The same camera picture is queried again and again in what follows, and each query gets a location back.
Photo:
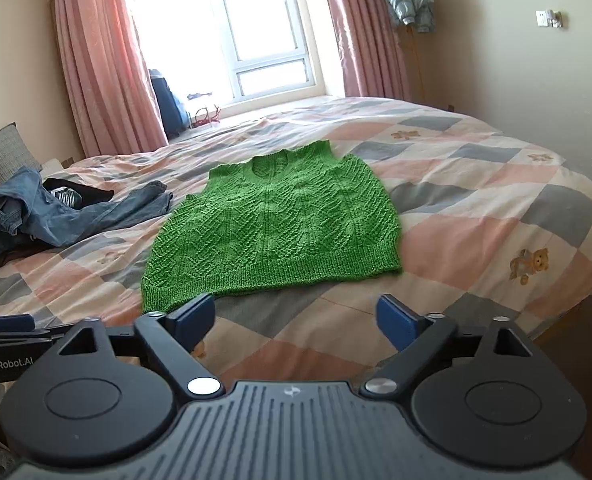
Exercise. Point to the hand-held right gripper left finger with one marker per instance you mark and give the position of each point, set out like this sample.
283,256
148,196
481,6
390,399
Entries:
196,317

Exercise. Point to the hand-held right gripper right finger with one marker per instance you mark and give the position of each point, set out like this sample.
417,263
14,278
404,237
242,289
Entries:
396,321

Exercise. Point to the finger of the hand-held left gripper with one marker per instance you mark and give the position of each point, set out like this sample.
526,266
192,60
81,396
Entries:
8,322

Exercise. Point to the green towel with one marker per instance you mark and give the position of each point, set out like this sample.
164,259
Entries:
276,230

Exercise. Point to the blue jeans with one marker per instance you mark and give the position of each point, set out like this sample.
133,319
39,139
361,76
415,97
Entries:
51,210

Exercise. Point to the black garment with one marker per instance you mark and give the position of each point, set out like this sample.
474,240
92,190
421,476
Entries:
83,192

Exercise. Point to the bed with patchwork quilt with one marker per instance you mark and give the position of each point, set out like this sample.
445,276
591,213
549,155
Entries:
476,185

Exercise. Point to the grey checked pillow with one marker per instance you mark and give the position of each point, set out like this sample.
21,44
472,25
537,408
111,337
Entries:
6,152

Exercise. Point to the blue bag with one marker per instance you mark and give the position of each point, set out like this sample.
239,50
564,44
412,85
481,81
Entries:
168,105

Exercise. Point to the wooden coat rack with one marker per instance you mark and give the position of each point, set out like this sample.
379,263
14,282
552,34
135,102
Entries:
418,70

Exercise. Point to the pink curtain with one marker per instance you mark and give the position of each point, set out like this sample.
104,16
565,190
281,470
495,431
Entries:
101,60
366,35

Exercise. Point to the white framed window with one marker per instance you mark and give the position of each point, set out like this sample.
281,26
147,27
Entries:
261,25

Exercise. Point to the white wall socket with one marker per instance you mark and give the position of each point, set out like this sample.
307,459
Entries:
548,17

